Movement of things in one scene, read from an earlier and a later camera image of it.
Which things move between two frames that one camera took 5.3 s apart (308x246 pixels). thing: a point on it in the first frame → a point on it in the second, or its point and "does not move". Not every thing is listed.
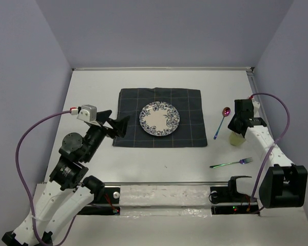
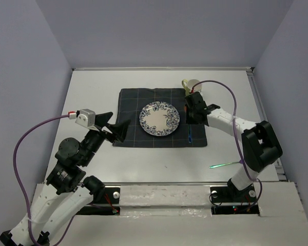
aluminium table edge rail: [250, 69] does not move
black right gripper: [231, 125] → [189, 120]
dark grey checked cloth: [191, 130] does not move
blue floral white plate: [159, 118] does not move
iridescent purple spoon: [226, 112] → [190, 134]
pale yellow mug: [236, 140] → [188, 85]
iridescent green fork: [243, 161] does not move
